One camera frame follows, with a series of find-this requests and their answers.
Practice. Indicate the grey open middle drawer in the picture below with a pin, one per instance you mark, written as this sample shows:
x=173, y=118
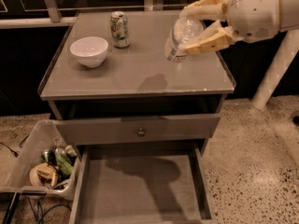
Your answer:
x=155, y=183

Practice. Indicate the white ceramic bowl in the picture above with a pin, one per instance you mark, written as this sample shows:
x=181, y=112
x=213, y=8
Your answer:
x=90, y=51

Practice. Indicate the green chip bag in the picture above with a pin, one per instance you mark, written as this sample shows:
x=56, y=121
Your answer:
x=65, y=167

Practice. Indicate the yellow brown snack bag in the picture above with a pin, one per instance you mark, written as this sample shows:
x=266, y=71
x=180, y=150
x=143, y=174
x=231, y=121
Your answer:
x=43, y=175

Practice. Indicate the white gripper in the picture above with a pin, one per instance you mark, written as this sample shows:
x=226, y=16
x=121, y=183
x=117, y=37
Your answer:
x=254, y=13

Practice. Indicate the green can in bin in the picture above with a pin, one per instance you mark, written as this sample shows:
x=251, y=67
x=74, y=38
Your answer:
x=47, y=156

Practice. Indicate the grey drawer cabinet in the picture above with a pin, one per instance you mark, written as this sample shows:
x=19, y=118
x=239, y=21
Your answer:
x=137, y=81

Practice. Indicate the green white soda can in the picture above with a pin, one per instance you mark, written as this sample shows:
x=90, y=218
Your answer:
x=119, y=29

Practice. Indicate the grey top drawer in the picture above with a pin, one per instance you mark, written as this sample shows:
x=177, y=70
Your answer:
x=137, y=129

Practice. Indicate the grey metal railing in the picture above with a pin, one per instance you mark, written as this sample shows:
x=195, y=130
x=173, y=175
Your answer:
x=49, y=3

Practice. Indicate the clear plastic storage bin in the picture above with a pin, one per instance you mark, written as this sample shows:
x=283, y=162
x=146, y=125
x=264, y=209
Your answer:
x=43, y=136

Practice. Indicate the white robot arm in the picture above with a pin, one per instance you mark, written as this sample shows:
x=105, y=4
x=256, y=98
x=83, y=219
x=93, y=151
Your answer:
x=289, y=24

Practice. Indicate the clear blue plastic bottle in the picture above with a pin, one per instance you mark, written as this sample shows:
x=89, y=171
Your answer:
x=181, y=32

